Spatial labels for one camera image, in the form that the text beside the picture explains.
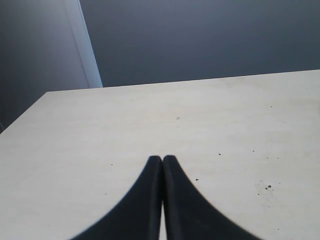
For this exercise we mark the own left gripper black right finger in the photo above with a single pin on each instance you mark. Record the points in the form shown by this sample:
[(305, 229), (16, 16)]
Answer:
[(188, 215)]

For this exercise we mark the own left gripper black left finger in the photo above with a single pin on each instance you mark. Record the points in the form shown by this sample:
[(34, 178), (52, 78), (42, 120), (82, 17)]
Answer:
[(137, 216)]

